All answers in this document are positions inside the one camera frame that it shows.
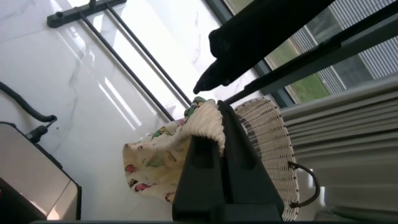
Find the black clothes rack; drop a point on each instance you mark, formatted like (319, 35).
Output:
(140, 53)

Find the black garment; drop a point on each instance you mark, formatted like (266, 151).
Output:
(248, 40)

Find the beige curtain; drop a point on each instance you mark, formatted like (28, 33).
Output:
(342, 140)

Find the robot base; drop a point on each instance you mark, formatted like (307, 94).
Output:
(28, 174)

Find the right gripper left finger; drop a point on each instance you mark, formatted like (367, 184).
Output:
(199, 186)

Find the white laundry basket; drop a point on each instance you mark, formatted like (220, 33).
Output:
(273, 140)

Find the cream printed garment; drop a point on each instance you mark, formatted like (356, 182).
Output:
(161, 161)

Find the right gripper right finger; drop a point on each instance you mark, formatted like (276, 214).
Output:
(248, 180)

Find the window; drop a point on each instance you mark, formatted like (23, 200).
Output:
(311, 84)

